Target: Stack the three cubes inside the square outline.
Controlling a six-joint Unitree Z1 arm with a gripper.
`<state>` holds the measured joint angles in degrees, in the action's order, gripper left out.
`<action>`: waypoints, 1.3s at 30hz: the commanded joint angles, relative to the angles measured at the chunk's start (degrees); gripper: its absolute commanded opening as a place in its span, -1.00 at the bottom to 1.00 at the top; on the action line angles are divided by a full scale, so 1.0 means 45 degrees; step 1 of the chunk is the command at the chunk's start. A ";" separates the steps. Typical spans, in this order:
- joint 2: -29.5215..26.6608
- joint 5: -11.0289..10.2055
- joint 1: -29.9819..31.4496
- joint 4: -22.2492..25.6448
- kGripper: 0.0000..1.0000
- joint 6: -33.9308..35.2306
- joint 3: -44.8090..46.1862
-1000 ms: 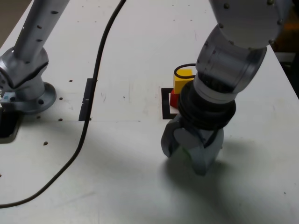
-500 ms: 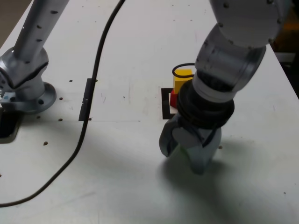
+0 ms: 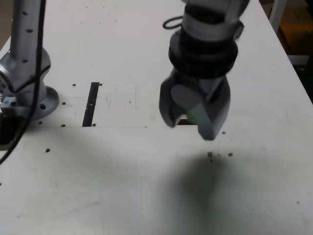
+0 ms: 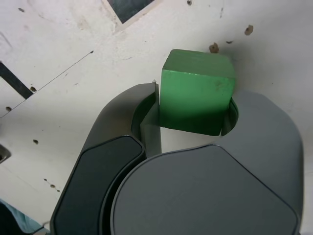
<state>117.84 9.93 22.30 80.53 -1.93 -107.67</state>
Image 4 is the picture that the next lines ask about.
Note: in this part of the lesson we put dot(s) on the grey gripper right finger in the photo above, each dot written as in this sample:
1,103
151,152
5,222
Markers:
207,195

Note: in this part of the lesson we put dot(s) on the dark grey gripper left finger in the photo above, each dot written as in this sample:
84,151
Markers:
97,171

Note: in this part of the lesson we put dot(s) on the green cube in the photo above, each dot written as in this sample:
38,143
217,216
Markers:
195,98

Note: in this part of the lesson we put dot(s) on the black tape square outline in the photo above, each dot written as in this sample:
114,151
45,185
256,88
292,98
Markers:
129,9

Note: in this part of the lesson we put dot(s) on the dark teal cloth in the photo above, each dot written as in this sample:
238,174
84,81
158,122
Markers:
12,220

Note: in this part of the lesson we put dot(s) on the black tape strip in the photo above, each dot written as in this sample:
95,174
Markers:
14,80

